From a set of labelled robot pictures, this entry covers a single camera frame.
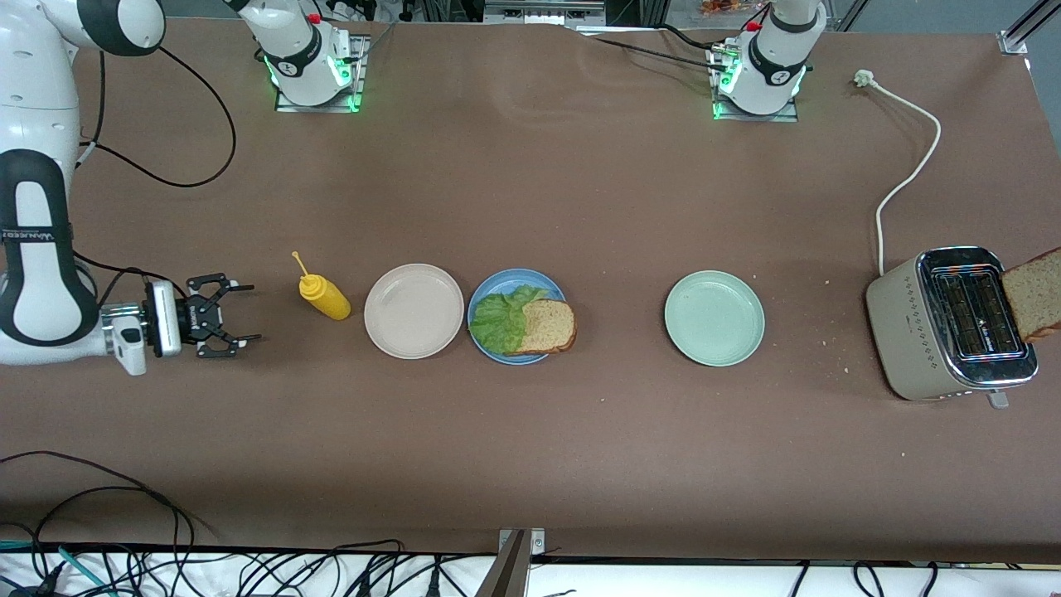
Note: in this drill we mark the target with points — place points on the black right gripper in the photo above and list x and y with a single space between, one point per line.
190 317

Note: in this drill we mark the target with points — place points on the yellow mustard squeeze bottle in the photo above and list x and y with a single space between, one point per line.
325 298

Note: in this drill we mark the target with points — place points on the green lettuce leaf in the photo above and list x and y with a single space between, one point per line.
497 319

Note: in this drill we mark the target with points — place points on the brown bread slice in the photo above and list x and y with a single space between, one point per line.
1036 294
547 327

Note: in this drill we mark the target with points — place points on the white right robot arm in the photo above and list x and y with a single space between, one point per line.
33 249

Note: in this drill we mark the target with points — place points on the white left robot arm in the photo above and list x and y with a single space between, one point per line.
775 58

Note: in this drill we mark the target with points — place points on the beige round plate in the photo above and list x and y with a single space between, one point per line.
413 311

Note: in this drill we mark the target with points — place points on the blue round plate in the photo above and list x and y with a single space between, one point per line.
497 280

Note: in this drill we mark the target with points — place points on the pale green round plate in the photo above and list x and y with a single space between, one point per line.
714 318

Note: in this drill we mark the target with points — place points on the silver power strip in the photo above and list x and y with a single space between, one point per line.
543 12

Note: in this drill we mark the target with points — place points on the orange packaged item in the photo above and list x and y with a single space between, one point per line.
725 7

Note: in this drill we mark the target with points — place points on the beige chrome toaster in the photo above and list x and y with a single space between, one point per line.
903 332

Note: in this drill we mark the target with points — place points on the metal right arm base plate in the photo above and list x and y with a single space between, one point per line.
359 70

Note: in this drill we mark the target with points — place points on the grey metal camera post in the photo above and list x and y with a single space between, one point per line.
510 572

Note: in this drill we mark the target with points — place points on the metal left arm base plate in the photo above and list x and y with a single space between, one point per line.
754 118

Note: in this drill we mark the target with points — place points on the aluminium frame rail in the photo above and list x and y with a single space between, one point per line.
1013 41

